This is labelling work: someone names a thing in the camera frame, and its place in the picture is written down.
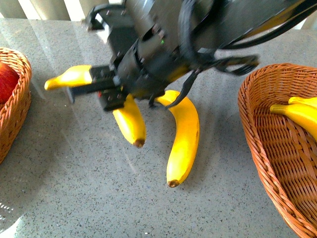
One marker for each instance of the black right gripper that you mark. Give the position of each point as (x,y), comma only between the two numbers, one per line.
(144,72)

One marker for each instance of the wicker basket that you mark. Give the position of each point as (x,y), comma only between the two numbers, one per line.
(285,155)
(13,113)

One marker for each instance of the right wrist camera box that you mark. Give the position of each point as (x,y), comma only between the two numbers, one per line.
(114,19)

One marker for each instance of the yellow banana in basket back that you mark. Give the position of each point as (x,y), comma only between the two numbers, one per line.
(307,101)

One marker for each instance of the red apple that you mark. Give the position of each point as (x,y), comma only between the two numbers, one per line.
(8,81)

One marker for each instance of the long yellow banana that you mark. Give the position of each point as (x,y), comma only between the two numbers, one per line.
(185,146)

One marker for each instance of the yellow banana in basket front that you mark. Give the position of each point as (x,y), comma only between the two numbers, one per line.
(303,115)

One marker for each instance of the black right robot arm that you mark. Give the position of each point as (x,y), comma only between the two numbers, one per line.
(196,29)

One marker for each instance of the right wicker basket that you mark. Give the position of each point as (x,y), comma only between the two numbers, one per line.
(285,155)

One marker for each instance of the left wicker basket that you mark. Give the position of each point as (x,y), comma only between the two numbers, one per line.
(13,113)

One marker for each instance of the grey pleated curtain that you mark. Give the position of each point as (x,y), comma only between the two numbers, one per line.
(68,10)

